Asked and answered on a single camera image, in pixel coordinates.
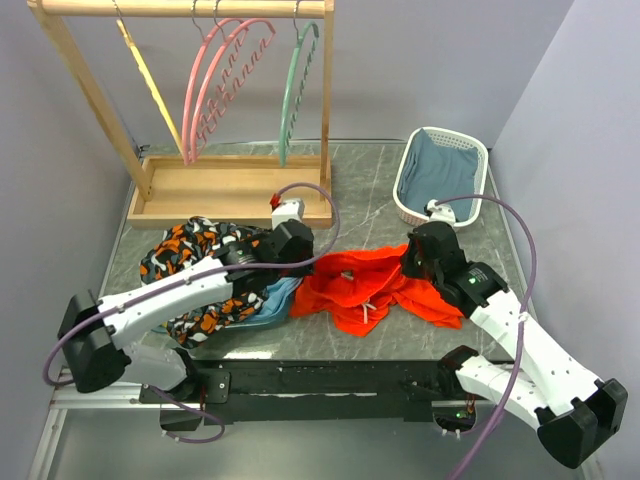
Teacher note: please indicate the pink plastic hanger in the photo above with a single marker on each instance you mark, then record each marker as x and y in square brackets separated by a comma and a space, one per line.
[229, 60]
[188, 101]

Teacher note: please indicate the blue-grey cloth in basket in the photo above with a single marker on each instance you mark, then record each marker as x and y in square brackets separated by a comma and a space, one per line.
[440, 165]

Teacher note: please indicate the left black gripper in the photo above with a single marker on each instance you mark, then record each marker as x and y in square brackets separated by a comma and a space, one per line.
[301, 270]

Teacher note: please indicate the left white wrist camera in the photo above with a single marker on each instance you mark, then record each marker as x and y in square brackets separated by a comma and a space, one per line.
[284, 210]

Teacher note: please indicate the yellow plastic hanger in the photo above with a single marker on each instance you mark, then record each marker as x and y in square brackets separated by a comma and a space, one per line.
[150, 83]

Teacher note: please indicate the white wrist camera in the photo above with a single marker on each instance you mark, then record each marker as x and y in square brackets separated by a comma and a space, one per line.
[284, 210]
[443, 213]

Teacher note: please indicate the left pink plastic hanger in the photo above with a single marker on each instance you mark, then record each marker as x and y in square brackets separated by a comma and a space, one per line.
[188, 101]

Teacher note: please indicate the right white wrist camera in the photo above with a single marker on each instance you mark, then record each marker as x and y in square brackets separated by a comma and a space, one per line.
[443, 213]

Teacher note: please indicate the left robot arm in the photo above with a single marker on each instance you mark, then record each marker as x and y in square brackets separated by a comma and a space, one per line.
[100, 339]

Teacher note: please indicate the green plastic hanger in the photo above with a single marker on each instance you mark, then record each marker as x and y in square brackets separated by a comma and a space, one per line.
[307, 39]

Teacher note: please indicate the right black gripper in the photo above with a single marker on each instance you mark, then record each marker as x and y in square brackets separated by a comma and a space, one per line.
[406, 260]

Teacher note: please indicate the right pink plastic hanger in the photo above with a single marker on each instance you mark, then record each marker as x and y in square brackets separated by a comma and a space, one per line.
[229, 60]

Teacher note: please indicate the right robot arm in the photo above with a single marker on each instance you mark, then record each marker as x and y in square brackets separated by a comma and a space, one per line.
[572, 410]

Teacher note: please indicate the patterned camouflage shorts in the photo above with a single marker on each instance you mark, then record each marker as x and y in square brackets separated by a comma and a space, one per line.
[182, 246]

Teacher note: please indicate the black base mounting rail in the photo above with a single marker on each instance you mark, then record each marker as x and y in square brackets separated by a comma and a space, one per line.
[233, 391]

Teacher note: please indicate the light blue shorts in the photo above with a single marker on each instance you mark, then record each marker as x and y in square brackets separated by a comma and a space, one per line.
[277, 303]

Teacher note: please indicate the wooden clothes rack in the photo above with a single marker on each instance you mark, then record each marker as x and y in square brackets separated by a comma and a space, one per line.
[230, 188]

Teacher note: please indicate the white plastic basket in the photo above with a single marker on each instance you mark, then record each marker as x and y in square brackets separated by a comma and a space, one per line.
[477, 200]

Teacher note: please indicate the orange shorts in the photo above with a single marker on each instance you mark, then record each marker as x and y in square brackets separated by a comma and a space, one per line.
[359, 287]

